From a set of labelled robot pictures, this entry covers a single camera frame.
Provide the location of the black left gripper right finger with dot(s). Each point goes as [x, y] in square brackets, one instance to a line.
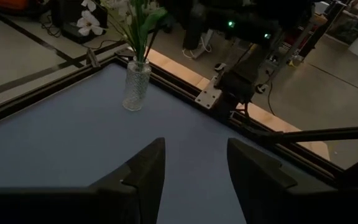
[275, 199]

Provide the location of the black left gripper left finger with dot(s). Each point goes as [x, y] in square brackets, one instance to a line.
[120, 202]

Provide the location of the white artificial flower bunch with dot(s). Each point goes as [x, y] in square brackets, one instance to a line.
[124, 9]
[89, 23]

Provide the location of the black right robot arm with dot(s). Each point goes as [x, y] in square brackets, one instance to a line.
[238, 88]

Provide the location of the clear cut-glass vase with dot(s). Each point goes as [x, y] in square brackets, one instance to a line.
[137, 84]

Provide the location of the black box on floor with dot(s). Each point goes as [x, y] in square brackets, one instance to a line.
[67, 18]

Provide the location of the black rig frame brace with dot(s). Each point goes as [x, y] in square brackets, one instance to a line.
[322, 135]

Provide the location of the black table edge frame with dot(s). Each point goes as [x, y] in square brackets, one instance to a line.
[26, 100]

